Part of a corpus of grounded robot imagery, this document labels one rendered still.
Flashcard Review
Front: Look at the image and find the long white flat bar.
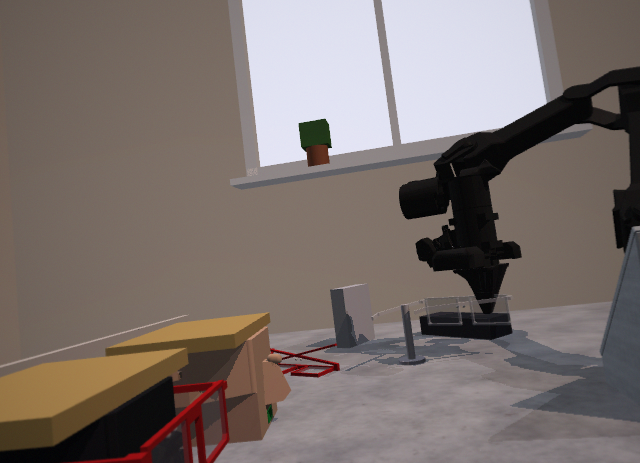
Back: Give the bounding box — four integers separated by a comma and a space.
0, 315, 190, 378

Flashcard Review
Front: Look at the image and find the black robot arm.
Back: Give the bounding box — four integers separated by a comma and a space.
399, 66, 640, 268

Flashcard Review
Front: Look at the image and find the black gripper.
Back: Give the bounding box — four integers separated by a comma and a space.
432, 206, 522, 300

